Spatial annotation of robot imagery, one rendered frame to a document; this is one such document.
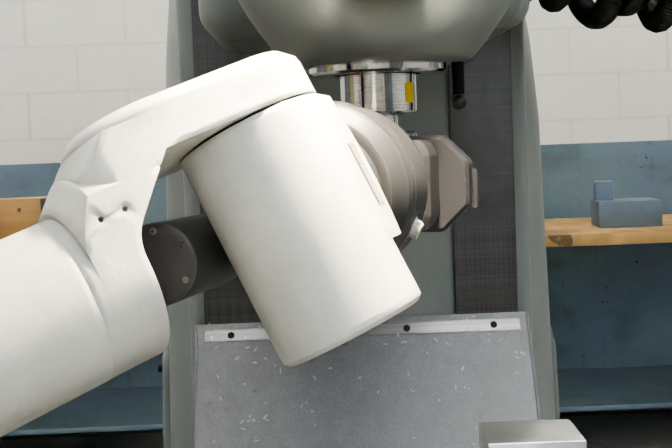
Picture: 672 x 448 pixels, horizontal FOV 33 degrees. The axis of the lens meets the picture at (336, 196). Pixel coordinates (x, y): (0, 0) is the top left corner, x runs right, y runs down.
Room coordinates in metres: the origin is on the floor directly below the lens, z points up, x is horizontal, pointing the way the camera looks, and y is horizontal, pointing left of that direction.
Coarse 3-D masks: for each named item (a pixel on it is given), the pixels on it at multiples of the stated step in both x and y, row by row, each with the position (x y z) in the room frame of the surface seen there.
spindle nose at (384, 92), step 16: (352, 80) 0.68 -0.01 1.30; (368, 80) 0.68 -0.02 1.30; (384, 80) 0.68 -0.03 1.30; (400, 80) 0.68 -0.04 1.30; (352, 96) 0.68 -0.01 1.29; (368, 96) 0.68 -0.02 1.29; (384, 96) 0.68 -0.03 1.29; (400, 96) 0.68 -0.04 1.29; (416, 96) 0.69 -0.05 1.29; (384, 112) 0.68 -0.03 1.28; (400, 112) 0.69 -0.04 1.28
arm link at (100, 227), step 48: (192, 96) 0.43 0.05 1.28; (240, 96) 0.44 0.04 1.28; (288, 96) 0.45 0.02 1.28; (96, 144) 0.41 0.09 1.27; (144, 144) 0.42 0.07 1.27; (192, 144) 0.45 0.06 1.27; (96, 192) 0.41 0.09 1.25; (144, 192) 0.41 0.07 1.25; (96, 240) 0.40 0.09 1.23; (96, 288) 0.39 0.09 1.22; (144, 288) 0.40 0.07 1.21; (144, 336) 0.41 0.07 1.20
